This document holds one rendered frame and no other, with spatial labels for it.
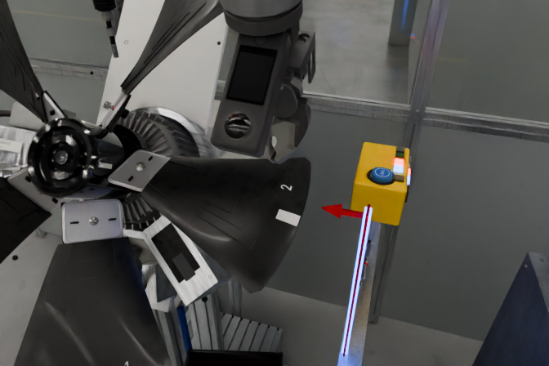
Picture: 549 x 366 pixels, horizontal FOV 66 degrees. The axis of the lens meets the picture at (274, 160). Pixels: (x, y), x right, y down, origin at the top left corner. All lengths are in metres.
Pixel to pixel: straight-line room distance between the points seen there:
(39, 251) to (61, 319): 1.74
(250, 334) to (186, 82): 1.13
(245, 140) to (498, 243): 1.30
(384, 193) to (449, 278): 0.91
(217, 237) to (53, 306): 0.27
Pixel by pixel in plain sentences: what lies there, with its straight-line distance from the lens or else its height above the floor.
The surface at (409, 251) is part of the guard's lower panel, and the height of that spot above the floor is 0.45.
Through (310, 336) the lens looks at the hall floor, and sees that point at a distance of 1.87.
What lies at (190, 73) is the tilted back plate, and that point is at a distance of 0.93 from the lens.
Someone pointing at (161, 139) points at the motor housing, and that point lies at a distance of 0.79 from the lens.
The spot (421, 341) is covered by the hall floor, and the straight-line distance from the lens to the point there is 1.95.
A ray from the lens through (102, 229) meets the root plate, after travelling 0.73.
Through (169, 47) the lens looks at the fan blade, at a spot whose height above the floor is 1.35.
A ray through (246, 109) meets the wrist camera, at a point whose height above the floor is 1.40.
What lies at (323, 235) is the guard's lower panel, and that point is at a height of 0.43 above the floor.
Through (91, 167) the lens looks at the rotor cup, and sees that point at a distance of 0.65.
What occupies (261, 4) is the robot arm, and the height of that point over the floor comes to 1.48.
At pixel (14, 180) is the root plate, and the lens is 0.79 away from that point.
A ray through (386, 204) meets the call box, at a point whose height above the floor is 1.03.
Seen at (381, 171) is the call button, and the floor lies 1.08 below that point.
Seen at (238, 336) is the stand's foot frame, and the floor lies 0.08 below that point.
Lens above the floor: 1.57
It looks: 34 degrees down
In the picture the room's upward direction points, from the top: straight up
